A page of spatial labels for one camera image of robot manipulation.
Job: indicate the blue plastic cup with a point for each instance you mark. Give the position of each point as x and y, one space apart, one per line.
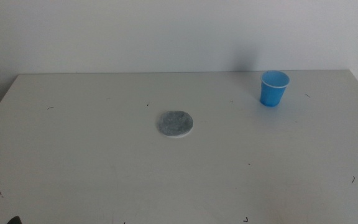
271 95

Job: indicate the round grey cup mat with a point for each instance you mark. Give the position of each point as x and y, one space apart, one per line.
175 124

